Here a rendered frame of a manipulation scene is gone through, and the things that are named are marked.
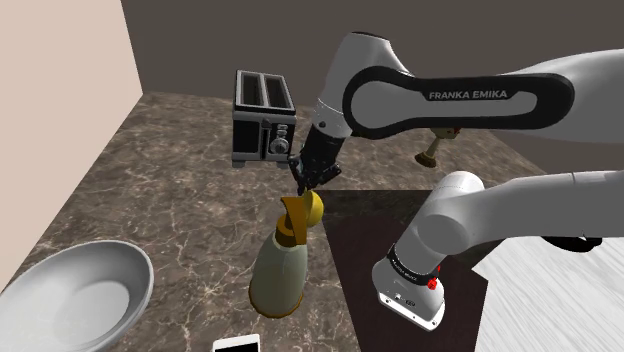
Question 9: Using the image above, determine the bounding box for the grey bowl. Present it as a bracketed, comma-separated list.
[0, 239, 156, 352]

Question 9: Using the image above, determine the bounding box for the beige bottle with yellow stopper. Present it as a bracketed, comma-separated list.
[247, 188, 326, 320]

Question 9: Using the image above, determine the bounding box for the black silver toaster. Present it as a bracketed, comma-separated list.
[230, 69, 298, 170]

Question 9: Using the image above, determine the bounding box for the brown wooden tool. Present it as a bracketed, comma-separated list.
[413, 127, 462, 169]

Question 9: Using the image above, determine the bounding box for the white phone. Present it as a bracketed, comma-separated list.
[212, 333, 262, 352]

